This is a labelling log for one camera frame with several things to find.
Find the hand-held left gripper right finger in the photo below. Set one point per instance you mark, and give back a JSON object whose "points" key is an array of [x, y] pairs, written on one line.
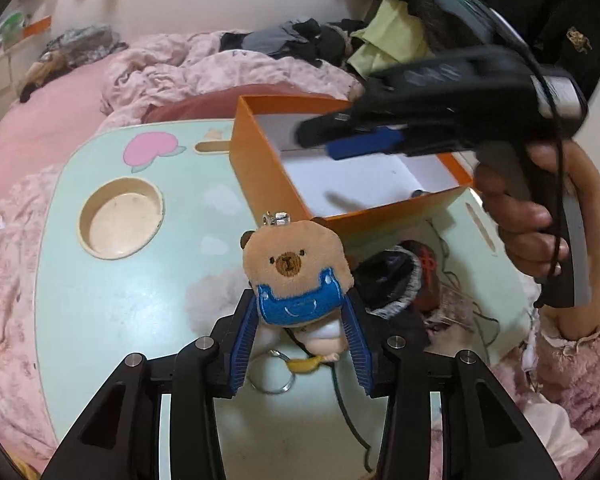
{"points": [[357, 355]]}

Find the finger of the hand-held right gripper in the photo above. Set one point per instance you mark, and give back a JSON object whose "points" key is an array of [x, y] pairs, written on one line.
{"points": [[360, 141]]}

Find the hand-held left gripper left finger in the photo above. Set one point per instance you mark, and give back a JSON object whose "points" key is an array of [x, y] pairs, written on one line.
{"points": [[242, 347]]}

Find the orange cardboard box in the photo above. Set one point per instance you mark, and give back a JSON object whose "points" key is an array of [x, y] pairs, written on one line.
{"points": [[350, 175]]}

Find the person's right forearm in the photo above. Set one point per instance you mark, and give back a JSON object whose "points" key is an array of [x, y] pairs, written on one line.
{"points": [[580, 340]]}

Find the person's right hand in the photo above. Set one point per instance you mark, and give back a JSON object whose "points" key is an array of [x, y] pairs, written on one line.
{"points": [[517, 220]]}

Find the dark crumpled cloth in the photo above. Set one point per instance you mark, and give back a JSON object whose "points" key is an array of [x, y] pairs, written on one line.
{"points": [[390, 280]]}

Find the yellow-green garment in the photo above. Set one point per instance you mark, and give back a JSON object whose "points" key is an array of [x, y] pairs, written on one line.
{"points": [[385, 35]]}

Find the clear plastic wrapper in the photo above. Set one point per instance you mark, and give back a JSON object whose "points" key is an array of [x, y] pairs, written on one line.
{"points": [[452, 305]]}

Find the black hanging jacket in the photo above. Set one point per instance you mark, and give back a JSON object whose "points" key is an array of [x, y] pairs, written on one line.
{"points": [[555, 5]]}

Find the red and black cloth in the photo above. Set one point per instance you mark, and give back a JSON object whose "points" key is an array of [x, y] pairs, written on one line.
{"points": [[427, 270]]}

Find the pile of dark clothes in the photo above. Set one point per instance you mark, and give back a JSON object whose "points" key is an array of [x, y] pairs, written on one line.
{"points": [[290, 40]]}

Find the pink fuzzy blanket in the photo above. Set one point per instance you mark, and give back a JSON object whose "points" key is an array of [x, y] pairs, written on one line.
{"points": [[230, 65]]}

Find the dark pink pillow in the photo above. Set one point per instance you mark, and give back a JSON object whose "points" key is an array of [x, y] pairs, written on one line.
{"points": [[200, 107]]}

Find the grey patterned bag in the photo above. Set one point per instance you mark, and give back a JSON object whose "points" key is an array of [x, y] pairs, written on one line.
{"points": [[85, 44]]}

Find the pink bed sheet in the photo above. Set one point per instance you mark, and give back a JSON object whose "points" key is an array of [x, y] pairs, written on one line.
{"points": [[45, 120]]}

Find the brown plush toy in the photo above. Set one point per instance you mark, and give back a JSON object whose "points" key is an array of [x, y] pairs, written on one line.
{"points": [[42, 72]]}

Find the small orange box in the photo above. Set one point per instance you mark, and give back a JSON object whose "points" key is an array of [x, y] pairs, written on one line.
{"points": [[37, 26]]}

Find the white cabinet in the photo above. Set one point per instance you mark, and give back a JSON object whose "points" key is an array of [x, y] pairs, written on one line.
{"points": [[0, 85]]}

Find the green and white bottle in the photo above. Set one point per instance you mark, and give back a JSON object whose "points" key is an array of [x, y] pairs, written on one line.
{"points": [[12, 26]]}

